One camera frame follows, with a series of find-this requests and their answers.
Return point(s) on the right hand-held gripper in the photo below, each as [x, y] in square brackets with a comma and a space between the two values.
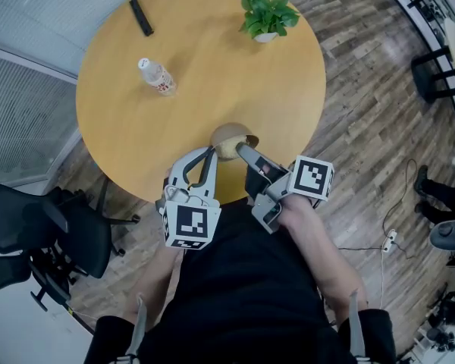
[311, 178]

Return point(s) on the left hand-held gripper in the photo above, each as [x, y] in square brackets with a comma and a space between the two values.
[189, 222]

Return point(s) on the brown bowl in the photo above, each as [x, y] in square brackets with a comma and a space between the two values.
[227, 130]

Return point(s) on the person's right forearm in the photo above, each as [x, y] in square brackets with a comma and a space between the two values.
[322, 248]

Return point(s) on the person's left forearm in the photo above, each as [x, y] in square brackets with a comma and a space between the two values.
[151, 279]

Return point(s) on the clear plastic water bottle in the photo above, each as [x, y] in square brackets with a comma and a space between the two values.
[158, 78]

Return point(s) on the person's black clothes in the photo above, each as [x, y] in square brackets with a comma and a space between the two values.
[242, 286]

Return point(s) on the black office chair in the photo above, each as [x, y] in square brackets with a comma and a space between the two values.
[79, 233]
[7, 271]

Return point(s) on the green potted plant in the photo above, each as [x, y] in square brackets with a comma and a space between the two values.
[267, 13]

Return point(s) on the white power strip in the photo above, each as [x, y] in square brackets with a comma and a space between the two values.
[390, 242]

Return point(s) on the black remote control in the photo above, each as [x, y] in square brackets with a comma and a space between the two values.
[142, 15]

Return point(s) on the black slatted chair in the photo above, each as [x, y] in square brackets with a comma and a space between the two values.
[432, 78]

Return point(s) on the grey rounded device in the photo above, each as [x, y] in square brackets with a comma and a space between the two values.
[447, 235]

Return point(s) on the black metal shelving rack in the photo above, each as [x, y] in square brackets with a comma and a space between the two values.
[424, 2]

